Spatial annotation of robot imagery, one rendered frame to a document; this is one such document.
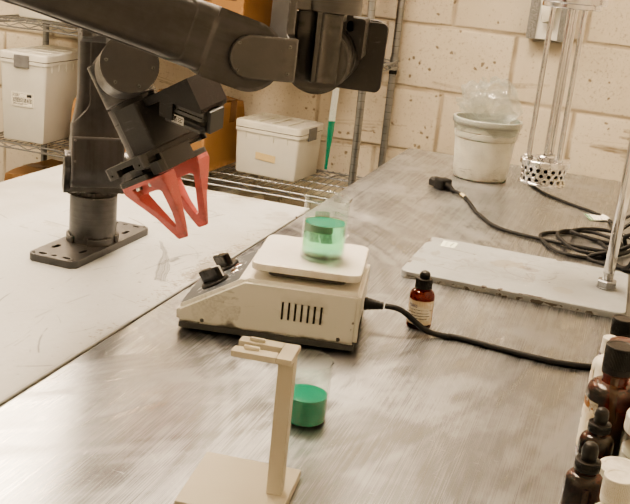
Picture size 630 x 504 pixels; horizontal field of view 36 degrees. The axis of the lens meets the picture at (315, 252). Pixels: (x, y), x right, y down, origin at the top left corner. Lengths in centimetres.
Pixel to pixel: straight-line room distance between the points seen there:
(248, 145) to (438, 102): 68
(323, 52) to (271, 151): 249
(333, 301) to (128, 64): 32
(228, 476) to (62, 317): 38
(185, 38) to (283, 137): 250
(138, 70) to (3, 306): 33
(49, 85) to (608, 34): 192
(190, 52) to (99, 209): 55
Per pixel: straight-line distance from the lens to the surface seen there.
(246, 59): 79
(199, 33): 78
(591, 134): 339
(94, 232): 131
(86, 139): 126
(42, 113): 359
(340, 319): 103
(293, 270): 103
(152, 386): 94
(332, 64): 83
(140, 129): 101
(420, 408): 95
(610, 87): 337
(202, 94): 97
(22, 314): 110
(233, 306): 105
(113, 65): 96
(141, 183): 103
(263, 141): 331
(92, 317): 110
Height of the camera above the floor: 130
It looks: 17 degrees down
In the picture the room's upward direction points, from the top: 6 degrees clockwise
